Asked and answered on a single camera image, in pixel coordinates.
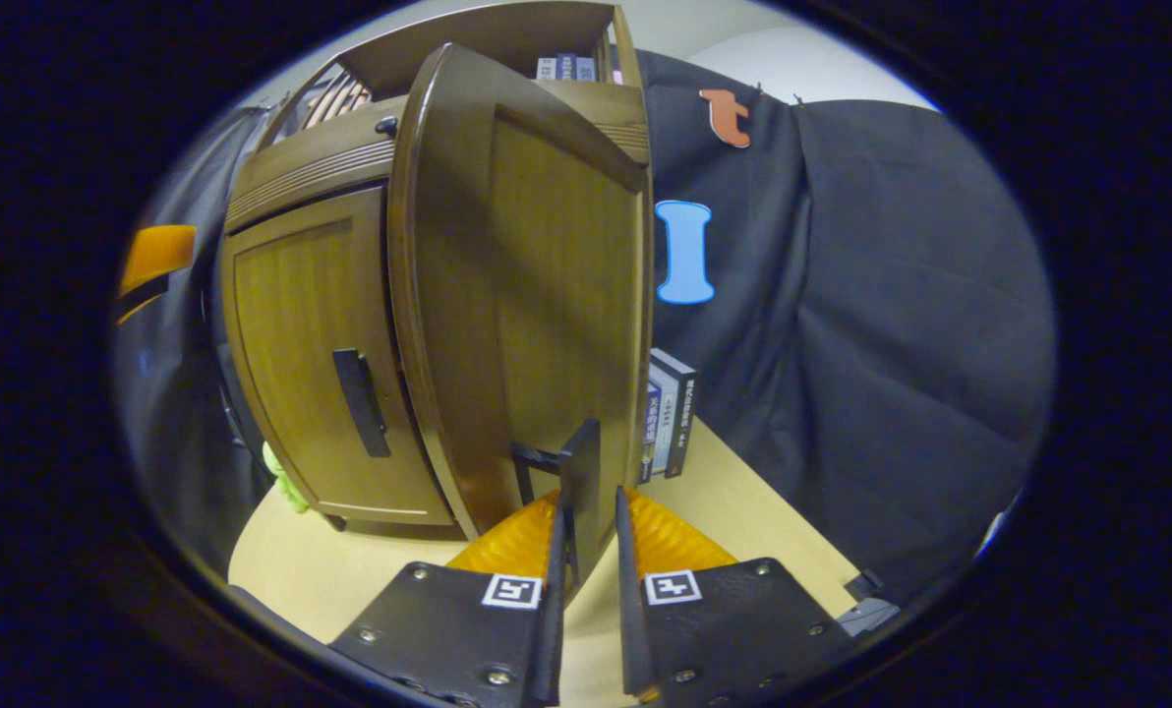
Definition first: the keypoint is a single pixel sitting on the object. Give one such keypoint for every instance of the small grey object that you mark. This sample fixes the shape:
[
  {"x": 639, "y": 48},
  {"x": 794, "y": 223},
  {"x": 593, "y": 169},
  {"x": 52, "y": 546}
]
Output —
[{"x": 869, "y": 617}]

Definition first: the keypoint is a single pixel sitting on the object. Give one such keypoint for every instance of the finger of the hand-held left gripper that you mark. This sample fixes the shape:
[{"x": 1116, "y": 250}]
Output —
[{"x": 158, "y": 254}]

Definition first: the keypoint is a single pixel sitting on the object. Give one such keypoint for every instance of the white and blue standing book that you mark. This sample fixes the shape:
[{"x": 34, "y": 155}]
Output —
[{"x": 660, "y": 423}]

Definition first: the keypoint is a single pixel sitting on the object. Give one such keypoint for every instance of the wooden double-door shoe cabinet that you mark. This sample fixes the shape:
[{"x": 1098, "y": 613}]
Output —
[{"x": 468, "y": 34}]

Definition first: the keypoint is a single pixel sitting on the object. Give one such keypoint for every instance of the wooden shoe cabinet door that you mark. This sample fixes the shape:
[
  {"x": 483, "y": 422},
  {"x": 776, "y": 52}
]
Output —
[
  {"x": 547, "y": 295},
  {"x": 291, "y": 344}
]

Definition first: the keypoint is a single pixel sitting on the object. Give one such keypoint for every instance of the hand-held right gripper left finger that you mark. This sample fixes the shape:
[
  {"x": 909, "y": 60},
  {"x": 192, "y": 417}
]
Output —
[{"x": 550, "y": 639}]

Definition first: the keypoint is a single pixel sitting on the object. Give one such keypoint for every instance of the black backdrop cloth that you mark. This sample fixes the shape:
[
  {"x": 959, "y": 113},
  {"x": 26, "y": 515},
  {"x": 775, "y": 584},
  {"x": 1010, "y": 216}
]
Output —
[{"x": 891, "y": 295}]

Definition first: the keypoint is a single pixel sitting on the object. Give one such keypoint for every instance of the wooden drawer with black knob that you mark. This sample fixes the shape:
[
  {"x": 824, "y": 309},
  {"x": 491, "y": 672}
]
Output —
[{"x": 311, "y": 172}]

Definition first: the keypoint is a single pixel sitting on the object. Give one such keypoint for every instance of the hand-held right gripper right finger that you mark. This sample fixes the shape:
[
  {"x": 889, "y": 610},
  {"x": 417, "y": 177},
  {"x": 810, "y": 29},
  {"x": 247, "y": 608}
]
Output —
[{"x": 630, "y": 629}]

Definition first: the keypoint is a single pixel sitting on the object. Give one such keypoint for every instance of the light blue book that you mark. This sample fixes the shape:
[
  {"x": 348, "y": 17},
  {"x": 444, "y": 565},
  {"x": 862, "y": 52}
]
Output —
[{"x": 586, "y": 69}]

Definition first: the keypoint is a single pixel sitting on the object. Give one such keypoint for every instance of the light green fuzzy object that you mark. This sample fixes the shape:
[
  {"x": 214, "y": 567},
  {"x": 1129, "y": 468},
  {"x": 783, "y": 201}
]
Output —
[{"x": 286, "y": 482}]

